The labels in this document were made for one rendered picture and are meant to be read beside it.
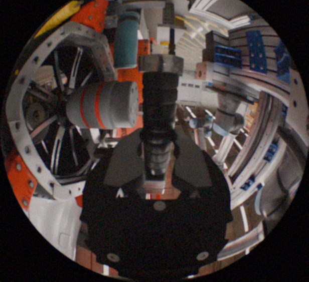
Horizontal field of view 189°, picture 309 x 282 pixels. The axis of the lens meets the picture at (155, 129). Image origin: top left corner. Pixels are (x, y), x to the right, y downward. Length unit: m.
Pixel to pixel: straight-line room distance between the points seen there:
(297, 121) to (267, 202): 0.27
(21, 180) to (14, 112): 0.10
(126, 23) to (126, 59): 0.16
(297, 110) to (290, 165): 0.17
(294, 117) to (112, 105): 0.35
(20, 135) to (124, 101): 0.24
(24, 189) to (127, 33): 0.48
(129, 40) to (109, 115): 0.26
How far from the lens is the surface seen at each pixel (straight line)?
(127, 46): 0.39
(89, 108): 0.27
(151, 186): 0.17
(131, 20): 0.44
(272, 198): 0.39
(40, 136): 0.75
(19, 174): 0.21
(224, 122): 0.60
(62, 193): 0.27
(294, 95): 0.20
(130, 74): 0.70
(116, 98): 0.24
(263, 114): 0.52
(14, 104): 0.20
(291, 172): 0.33
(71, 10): 0.35
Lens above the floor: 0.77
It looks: 30 degrees up
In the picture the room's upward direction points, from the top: 178 degrees counter-clockwise
